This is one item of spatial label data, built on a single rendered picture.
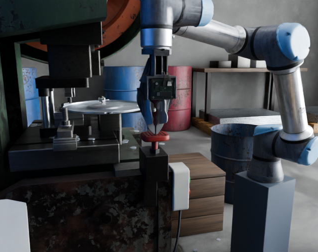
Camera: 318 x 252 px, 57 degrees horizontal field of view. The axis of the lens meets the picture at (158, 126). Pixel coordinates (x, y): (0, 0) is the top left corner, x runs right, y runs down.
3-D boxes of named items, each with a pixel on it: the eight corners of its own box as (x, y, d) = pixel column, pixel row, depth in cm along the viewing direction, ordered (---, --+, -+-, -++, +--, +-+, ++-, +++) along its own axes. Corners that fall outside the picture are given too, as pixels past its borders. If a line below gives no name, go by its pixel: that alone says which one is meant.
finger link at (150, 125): (147, 139, 70) (146, 101, 68) (142, 133, 76) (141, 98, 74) (160, 138, 71) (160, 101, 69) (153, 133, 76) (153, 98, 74)
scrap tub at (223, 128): (247, 179, 238) (251, 121, 227) (280, 203, 198) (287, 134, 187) (199, 184, 227) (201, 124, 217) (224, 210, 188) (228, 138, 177)
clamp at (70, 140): (77, 134, 95) (75, 103, 93) (76, 149, 80) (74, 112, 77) (58, 136, 94) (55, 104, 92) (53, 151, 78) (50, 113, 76)
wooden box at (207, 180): (197, 200, 202) (199, 152, 194) (223, 230, 166) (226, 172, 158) (140, 207, 192) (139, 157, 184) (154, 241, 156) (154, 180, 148)
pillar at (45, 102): (51, 126, 94) (47, 82, 91) (50, 127, 92) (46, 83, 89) (43, 126, 94) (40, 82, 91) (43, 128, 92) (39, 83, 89)
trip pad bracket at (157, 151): (159, 203, 88) (159, 141, 84) (168, 220, 79) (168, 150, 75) (139, 206, 87) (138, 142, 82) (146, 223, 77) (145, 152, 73)
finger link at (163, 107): (160, 138, 71) (160, 101, 69) (153, 133, 76) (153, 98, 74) (172, 137, 72) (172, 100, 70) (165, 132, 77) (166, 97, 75)
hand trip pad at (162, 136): (164, 156, 81) (164, 129, 80) (170, 163, 76) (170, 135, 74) (139, 158, 80) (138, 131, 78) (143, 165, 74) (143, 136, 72)
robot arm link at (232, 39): (249, 32, 113) (141, -6, 85) (274, 30, 104) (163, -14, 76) (243, 63, 114) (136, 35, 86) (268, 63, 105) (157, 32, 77)
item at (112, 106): (59, 116, 87) (59, 113, 87) (64, 103, 114) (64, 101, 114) (153, 112, 94) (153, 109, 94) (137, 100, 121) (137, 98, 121)
